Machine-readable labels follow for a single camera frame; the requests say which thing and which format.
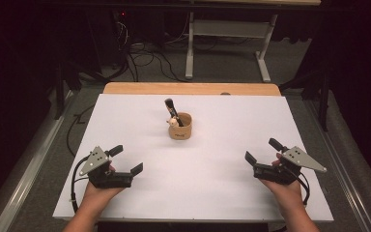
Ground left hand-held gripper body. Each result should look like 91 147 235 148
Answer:
78 146 134 189

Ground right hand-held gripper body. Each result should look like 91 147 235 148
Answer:
252 145 328 186

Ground tan cup with bear figure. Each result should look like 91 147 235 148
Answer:
166 111 193 140

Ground black makeup brush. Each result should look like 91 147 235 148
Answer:
164 98 186 128

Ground person's left hand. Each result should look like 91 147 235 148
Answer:
82 163 126 208

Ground person's right hand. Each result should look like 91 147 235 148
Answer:
260 153 304 208

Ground black metal stand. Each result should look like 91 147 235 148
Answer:
279 69 332 132
52 61 82 121

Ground black equipment with red light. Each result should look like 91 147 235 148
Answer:
110 9 133 66

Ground left hand-held gripper cable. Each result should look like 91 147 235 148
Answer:
71 154 93 214

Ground hand-held gripper cable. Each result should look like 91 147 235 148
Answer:
71 154 93 214
289 167 311 207

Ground right hand-held gripper cable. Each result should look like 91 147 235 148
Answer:
289 167 311 207

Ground black floor cable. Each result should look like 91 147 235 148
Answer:
66 104 95 158

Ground metal floor rail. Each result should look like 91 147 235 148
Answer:
0 90 75 232
304 100 371 232

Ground tangled floor cables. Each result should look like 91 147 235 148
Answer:
127 18 189 83

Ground white metal desk frame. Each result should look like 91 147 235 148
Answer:
185 11 279 83

